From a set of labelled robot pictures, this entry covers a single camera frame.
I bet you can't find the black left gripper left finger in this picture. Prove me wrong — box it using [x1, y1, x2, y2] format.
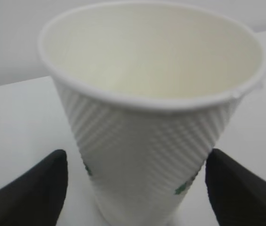
[0, 149, 68, 226]

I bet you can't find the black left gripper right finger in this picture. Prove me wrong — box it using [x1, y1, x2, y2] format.
[205, 149, 266, 226]

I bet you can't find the white paper cup green logo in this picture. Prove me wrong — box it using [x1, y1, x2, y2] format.
[38, 1, 266, 226]

